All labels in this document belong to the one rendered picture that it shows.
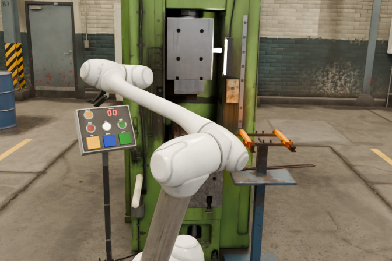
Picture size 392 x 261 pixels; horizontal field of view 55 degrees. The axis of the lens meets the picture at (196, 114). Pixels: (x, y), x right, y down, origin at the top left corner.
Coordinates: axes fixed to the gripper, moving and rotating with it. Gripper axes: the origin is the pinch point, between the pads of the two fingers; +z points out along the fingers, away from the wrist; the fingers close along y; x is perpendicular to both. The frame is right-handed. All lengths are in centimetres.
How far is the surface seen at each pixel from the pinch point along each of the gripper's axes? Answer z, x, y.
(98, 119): 47, -37, -4
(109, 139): 41, -44, -16
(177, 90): 20, -75, 23
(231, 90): 2, -111, 31
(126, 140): 37, -54, -14
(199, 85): 9, -84, 28
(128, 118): 40, -55, 0
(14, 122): 493, -163, 45
